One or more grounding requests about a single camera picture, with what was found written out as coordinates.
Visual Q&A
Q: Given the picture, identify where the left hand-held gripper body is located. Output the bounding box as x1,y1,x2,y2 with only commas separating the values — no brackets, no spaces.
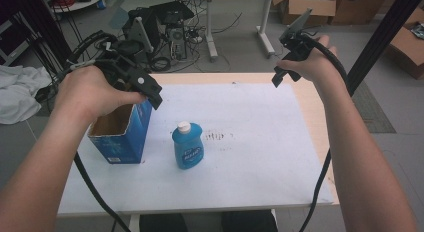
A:
94,16,164,97

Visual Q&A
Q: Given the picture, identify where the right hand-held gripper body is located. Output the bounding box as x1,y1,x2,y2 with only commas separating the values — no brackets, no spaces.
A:
279,7,317,62

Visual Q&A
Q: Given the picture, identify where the blue cardboard box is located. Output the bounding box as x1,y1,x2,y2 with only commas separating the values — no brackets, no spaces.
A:
87,99,154,165

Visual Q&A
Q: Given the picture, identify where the blue bottle with white cap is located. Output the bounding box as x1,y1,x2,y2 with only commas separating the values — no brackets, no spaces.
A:
171,120,205,171

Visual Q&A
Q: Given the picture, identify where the person's right hand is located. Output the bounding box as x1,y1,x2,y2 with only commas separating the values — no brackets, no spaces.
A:
276,34,348,92

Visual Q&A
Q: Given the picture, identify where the person's left hand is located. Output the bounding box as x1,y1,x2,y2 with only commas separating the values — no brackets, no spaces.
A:
53,65,148,124

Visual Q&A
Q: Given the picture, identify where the open cardboard box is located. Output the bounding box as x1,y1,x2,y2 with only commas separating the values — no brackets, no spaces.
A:
279,0,338,27

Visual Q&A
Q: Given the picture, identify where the black computer tower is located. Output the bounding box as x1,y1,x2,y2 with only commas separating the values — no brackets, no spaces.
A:
122,0,196,64

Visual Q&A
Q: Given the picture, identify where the flat cardboard box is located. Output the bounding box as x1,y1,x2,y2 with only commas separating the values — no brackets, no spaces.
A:
328,0,401,26

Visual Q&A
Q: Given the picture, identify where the white-legged wooden desk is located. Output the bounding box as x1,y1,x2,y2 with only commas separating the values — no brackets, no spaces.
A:
200,0,305,63

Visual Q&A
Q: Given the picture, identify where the black metal stand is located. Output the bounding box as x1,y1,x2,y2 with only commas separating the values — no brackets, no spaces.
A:
345,0,424,97

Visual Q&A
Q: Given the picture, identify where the dark floor mat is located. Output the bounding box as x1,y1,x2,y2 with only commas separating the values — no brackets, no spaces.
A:
350,80,398,135

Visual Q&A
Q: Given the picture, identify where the round white table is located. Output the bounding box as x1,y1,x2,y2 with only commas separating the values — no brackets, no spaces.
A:
43,0,108,14

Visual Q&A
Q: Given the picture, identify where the large cardboard box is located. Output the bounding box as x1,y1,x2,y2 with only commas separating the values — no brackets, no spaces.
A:
384,6,424,81

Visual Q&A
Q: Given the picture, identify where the white cloth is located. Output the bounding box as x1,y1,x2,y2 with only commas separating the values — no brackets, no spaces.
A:
0,64,53,126

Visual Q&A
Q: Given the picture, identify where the white table leg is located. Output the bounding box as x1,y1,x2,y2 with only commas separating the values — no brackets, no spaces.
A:
128,213,142,232

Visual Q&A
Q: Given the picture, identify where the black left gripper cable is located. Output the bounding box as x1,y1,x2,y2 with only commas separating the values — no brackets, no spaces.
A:
34,29,133,232

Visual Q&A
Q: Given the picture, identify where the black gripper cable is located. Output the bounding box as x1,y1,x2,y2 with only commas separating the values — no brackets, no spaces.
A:
34,29,133,232
298,34,350,232

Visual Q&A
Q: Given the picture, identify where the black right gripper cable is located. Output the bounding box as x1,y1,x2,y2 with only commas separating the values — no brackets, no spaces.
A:
298,34,350,232

